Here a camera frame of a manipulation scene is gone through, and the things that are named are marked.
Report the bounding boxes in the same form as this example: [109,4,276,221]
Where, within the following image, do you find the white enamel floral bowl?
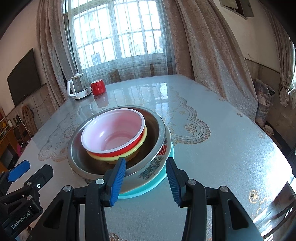
[84,129,173,194]

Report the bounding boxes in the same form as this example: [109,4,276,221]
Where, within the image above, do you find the teal plastic plate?
[118,142,174,199]

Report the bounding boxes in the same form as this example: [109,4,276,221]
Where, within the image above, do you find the yellow plastic bowl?
[86,126,147,165]

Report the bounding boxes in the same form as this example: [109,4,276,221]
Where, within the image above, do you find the stainless steel basin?
[67,105,166,180]

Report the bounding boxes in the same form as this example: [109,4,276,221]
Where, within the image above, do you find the red plastic bowl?
[81,108,145,158]

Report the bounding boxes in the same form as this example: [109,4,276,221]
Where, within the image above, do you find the dark wooden side cabinet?
[1,108,31,172]

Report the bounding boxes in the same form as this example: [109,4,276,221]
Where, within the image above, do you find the wooden chair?
[22,105,38,136]

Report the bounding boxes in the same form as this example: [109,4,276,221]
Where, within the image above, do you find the white electric kettle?
[67,72,92,100]

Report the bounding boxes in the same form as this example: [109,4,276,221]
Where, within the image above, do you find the red ceramic mug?
[90,79,106,96]

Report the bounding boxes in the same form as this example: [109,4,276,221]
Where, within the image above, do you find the beige curtain left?
[37,1,78,109]

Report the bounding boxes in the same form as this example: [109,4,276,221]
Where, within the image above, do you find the beige curtain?
[164,1,258,121]
[37,1,78,109]

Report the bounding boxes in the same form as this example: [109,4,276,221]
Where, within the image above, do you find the patterned cushion bag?
[254,79,275,128]

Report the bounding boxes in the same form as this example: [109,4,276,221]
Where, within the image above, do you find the beige curtain right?
[164,1,258,121]

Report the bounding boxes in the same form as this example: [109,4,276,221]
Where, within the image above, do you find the white sheer window curtain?
[63,1,176,84]

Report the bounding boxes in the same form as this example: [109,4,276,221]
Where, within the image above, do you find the black wall television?
[7,48,42,106]

